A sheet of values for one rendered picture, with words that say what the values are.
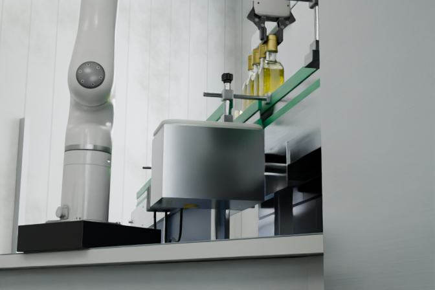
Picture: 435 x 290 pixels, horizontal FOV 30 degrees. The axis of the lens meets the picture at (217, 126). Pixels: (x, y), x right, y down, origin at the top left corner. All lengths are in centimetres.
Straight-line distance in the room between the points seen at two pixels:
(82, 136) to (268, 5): 61
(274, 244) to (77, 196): 66
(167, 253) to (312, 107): 42
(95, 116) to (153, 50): 361
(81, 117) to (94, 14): 27
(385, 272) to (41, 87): 422
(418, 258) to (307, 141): 85
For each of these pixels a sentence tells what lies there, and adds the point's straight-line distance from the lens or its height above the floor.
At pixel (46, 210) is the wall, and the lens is 491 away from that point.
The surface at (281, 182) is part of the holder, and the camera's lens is 178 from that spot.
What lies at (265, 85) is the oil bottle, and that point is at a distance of 210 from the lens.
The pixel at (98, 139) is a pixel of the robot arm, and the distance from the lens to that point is 201.
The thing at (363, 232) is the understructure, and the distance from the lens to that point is 95.
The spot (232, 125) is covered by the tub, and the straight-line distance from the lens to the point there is 173.
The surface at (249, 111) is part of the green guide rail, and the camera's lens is 208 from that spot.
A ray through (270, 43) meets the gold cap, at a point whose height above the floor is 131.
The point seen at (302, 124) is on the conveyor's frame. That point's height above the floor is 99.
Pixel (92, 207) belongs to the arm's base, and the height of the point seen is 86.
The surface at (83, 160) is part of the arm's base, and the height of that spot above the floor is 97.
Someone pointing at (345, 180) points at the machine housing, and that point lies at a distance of 100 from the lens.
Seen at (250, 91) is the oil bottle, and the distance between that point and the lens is 221.
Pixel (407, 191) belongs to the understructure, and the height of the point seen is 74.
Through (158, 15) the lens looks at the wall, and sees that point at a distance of 582.
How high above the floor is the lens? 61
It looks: 13 degrees up
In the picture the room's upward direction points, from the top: 1 degrees clockwise
